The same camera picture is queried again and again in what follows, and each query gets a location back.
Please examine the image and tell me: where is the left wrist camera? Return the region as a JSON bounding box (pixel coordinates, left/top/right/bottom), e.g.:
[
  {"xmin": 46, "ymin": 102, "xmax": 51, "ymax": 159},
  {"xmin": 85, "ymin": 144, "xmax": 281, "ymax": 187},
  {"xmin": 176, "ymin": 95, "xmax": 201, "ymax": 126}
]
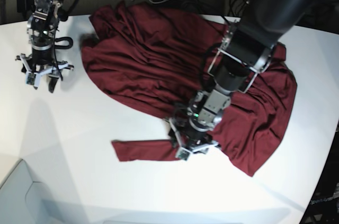
[{"xmin": 175, "ymin": 147, "xmax": 192, "ymax": 161}]

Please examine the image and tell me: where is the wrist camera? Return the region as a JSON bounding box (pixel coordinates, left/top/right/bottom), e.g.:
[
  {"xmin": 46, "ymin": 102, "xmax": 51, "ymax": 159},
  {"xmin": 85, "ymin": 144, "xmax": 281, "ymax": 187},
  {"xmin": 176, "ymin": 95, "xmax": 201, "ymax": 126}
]
[
  {"xmin": 175, "ymin": 147, "xmax": 192, "ymax": 161},
  {"xmin": 25, "ymin": 71, "xmax": 36, "ymax": 86}
]

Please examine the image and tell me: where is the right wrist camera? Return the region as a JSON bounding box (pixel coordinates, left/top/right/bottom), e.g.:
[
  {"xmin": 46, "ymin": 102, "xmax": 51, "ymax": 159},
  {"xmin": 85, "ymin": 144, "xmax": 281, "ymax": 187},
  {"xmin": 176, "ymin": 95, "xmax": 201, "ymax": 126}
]
[{"xmin": 25, "ymin": 71, "xmax": 36, "ymax": 86}]

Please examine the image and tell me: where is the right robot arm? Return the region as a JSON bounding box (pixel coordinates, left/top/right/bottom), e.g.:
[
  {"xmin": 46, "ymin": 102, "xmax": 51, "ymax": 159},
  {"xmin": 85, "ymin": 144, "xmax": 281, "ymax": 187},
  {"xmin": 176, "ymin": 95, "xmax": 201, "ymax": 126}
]
[{"xmin": 15, "ymin": 0, "xmax": 74, "ymax": 93}]

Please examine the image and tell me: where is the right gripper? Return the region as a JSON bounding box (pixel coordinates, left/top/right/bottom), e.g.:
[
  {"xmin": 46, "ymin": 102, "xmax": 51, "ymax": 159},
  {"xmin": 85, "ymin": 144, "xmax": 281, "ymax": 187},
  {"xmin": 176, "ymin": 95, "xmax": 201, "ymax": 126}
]
[{"xmin": 15, "ymin": 46, "xmax": 74, "ymax": 93}]

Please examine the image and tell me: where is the dark red t-shirt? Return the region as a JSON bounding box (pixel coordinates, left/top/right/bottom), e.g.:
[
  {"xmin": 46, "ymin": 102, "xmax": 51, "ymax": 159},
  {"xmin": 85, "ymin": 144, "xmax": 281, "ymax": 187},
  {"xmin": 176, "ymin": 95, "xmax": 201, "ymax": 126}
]
[{"xmin": 81, "ymin": 2, "xmax": 297, "ymax": 176}]

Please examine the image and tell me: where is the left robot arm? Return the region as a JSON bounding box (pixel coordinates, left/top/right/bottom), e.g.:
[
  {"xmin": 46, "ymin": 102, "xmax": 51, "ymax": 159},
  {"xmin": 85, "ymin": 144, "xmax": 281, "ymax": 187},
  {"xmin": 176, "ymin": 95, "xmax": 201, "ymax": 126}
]
[{"xmin": 169, "ymin": 0, "xmax": 315, "ymax": 160}]

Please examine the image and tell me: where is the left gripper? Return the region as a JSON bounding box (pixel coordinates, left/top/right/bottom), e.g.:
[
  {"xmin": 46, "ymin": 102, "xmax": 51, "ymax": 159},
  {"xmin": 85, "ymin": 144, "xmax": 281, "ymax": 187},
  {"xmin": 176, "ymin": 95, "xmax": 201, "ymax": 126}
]
[{"xmin": 166, "ymin": 117, "xmax": 221, "ymax": 155}]

